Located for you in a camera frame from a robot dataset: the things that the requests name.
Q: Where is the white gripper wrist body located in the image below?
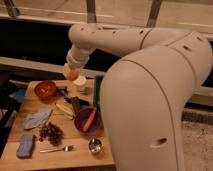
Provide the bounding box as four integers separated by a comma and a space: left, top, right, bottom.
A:
66, 45, 94, 69

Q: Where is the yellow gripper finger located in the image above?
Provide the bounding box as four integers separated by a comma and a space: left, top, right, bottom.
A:
63, 63, 71, 79

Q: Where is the orange apple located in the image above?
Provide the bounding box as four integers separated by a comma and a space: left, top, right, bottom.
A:
68, 69, 79, 81

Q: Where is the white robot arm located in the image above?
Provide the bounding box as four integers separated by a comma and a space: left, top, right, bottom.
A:
67, 24, 213, 171

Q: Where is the red bowl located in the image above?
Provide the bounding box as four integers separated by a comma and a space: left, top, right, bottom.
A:
34, 80, 56, 100

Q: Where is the purple bowl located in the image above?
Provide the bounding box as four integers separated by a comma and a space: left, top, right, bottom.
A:
74, 108, 102, 133

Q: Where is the white cup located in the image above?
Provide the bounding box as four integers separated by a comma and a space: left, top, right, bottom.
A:
73, 75, 87, 93

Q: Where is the small black object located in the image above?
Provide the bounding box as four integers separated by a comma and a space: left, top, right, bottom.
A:
56, 86, 68, 96

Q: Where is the green plastic tray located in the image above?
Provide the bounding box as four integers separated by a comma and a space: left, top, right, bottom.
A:
93, 75, 103, 108

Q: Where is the dark knife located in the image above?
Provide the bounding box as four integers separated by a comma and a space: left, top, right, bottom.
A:
65, 96, 90, 114

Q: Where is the orange carrot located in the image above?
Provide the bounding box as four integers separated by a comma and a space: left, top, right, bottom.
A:
83, 108, 97, 132

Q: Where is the wooden cutting board table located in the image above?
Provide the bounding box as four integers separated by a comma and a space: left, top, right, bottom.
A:
0, 81, 114, 171

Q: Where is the grey cloth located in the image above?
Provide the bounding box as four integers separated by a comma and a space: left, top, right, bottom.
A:
23, 108, 52, 130

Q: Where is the bunch of dark grapes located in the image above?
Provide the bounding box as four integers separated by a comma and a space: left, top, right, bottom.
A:
39, 122, 63, 146

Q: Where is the small metal cup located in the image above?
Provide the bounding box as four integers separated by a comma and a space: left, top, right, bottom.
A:
88, 138, 103, 155

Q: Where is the blue sponge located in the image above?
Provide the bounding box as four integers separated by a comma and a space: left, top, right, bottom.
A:
16, 134, 36, 159

